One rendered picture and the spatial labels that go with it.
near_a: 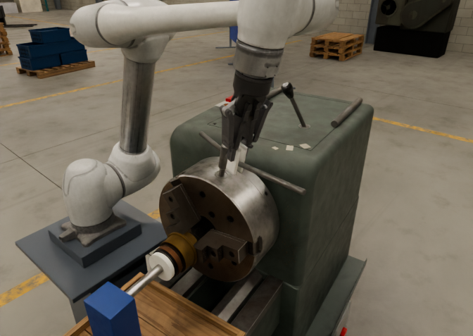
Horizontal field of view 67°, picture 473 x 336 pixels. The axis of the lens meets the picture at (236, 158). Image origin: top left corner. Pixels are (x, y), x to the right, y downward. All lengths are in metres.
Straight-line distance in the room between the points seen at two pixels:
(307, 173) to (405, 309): 1.58
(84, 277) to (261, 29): 1.04
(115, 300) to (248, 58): 0.52
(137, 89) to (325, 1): 0.70
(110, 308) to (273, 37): 0.58
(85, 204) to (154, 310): 0.50
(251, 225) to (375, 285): 1.67
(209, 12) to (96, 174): 0.73
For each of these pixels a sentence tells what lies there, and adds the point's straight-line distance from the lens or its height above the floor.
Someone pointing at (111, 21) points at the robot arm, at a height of 1.57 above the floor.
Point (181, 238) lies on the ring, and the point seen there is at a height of 1.12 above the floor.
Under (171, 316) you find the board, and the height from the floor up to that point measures 0.89.
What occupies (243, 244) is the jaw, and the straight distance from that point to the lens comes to 0.85.
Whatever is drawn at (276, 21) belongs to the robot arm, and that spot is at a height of 1.60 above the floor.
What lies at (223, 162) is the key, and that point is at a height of 1.28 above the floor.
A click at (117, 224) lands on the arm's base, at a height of 0.82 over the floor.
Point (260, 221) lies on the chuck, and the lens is 0.86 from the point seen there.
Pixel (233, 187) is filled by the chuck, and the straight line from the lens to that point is 0.84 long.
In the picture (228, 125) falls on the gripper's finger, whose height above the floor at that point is 1.40.
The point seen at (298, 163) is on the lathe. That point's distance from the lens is 0.90.
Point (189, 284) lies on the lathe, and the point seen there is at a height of 0.87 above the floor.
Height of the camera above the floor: 1.66
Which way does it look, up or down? 27 degrees down
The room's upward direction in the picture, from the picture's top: straight up
